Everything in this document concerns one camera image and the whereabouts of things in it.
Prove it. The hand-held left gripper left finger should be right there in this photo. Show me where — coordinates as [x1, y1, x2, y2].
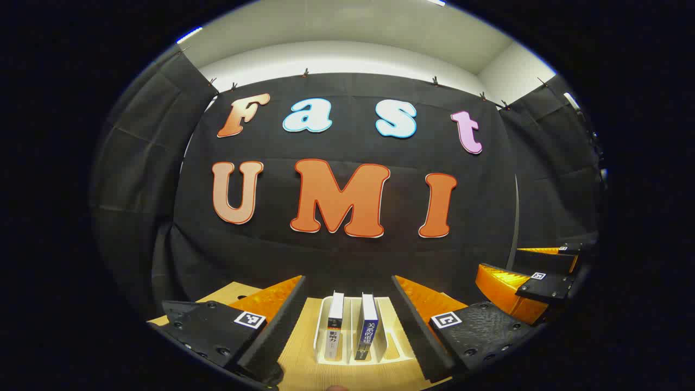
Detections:
[148, 275, 307, 389]

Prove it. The white portrait cover book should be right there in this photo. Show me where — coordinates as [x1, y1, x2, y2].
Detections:
[326, 292, 345, 362]

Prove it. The white plastic bookshelf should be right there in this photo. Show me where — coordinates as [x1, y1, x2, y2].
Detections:
[314, 296, 416, 365]

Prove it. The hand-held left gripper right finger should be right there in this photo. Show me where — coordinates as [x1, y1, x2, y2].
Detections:
[392, 275, 544, 383]

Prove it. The blue cover book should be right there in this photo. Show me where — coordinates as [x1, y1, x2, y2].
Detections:
[355, 293, 379, 362]

